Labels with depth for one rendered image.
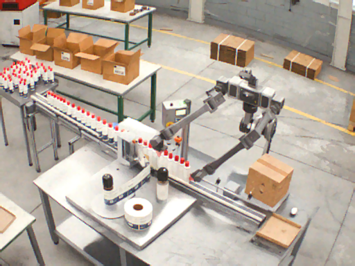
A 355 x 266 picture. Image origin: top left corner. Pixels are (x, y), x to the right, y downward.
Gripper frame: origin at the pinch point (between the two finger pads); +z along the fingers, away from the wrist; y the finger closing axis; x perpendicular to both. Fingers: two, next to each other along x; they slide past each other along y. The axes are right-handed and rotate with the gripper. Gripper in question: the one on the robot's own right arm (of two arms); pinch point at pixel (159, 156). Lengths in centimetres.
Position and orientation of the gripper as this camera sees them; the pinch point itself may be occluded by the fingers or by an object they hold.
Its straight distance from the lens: 346.8
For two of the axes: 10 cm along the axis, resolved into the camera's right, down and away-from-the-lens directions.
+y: 8.1, 3.6, -4.6
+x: 5.8, -4.3, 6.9
